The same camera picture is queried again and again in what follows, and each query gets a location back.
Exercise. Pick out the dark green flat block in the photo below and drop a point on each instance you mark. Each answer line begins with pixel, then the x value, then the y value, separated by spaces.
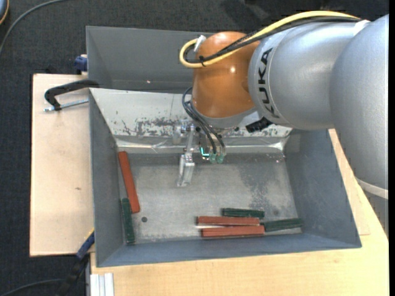
pixel 243 213
pixel 128 222
pixel 282 224

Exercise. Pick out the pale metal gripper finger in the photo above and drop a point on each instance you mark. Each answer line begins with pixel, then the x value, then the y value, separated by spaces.
pixel 190 173
pixel 182 174

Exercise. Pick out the red-brown flat block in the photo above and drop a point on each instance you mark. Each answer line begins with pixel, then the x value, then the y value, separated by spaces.
pixel 129 182
pixel 228 220
pixel 233 231

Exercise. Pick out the black cylinder on white bracket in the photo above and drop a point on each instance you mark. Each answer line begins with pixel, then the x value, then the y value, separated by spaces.
pixel 258 125

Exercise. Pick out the grey metal bin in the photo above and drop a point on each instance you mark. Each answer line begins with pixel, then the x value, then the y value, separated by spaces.
pixel 197 193

